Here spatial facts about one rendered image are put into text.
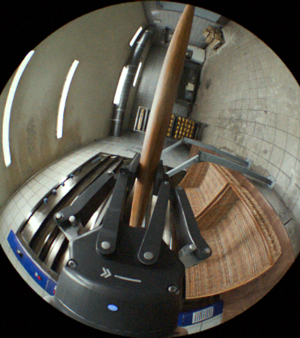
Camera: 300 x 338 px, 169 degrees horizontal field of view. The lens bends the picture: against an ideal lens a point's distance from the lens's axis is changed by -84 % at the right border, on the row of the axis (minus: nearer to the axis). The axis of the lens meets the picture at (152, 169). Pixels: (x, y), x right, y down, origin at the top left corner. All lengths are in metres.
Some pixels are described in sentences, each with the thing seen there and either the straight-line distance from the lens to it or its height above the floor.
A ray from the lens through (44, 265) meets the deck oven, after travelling 0.87.
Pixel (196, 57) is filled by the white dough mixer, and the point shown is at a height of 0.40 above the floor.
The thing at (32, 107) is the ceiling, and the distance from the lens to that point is 1.53.
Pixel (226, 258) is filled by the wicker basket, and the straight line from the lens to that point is 0.85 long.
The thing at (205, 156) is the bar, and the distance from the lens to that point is 0.61.
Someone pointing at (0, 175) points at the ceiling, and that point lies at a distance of 1.47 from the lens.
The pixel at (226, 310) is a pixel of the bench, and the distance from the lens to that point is 0.94.
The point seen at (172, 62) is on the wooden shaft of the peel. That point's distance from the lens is 0.18.
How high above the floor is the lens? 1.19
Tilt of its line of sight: 1 degrees down
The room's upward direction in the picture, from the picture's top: 77 degrees counter-clockwise
